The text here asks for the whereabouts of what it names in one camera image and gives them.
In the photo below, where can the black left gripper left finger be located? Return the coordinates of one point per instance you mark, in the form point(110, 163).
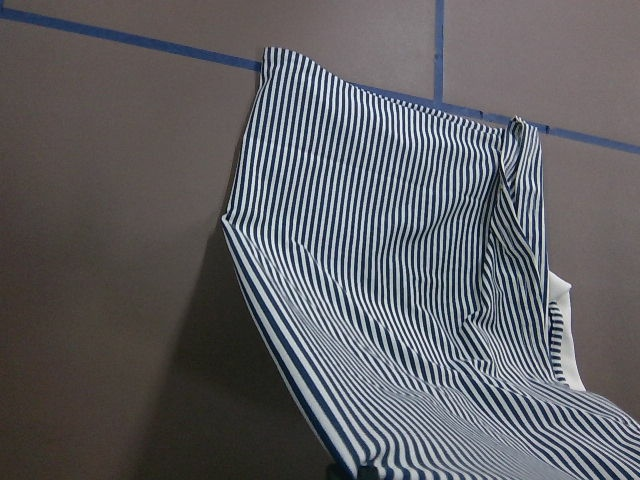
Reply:
point(336, 472)

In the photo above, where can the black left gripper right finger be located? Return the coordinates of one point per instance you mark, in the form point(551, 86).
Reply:
point(367, 472)

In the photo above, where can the blue white striped polo shirt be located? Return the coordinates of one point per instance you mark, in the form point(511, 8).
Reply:
point(394, 260)

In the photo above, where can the brown paper table cover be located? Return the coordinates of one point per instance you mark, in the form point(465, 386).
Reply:
point(127, 350)

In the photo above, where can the blue tape line centre lengthwise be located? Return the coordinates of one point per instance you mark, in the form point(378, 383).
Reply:
point(438, 71)

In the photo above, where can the blue tape line crosswise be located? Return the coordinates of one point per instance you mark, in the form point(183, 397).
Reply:
point(26, 17)

